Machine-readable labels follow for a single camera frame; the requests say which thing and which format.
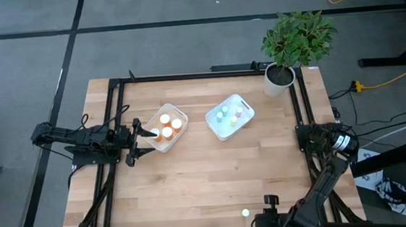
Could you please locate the green plant in white pot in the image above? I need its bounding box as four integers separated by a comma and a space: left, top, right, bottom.
257, 7, 343, 99

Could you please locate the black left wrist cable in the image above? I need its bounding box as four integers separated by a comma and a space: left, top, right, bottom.
77, 103, 133, 135

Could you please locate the black desk crossbar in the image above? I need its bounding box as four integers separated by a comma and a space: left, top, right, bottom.
350, 140, 406, 179

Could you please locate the black white patterned bag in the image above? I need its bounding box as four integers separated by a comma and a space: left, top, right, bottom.
373, 175, 406, 220

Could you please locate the black aluminium table frame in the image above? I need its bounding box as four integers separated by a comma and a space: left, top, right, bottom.
75, 59, 345, 227

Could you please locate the white printed paper sheet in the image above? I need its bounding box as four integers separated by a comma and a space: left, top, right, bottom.
352, 148, 386, 194

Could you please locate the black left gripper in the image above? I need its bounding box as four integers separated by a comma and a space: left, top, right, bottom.
107, 116, 161, 168

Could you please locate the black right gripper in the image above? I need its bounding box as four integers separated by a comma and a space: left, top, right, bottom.
252, 192, 305, 227

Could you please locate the yellow extension cord with plug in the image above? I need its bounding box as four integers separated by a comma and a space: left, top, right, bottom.
352, 58, 406, 93

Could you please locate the white plastic bin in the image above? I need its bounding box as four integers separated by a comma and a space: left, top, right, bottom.
137, 101, 192, 155
203, 92, 258, 144

